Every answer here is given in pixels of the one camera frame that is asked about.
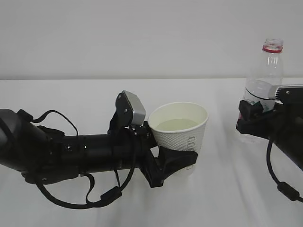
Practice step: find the clear Nongfu Spring water bottle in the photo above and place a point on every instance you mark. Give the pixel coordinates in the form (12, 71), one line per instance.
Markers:
(267, 70)

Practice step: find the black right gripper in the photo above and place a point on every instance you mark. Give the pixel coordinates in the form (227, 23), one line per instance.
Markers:
(271, 125)

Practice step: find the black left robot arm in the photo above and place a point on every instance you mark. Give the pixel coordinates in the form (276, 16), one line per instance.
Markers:
(56, 157)

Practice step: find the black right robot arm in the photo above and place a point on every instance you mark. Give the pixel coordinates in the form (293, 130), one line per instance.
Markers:
(293, 148)

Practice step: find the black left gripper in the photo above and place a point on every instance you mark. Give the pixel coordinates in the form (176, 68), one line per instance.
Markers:
(157, 169)

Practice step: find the white paper cup green logo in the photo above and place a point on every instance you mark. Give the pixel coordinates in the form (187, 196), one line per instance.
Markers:
(179, 126)

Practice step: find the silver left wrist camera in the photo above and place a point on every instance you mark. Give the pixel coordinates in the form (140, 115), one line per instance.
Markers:
(129, 111)

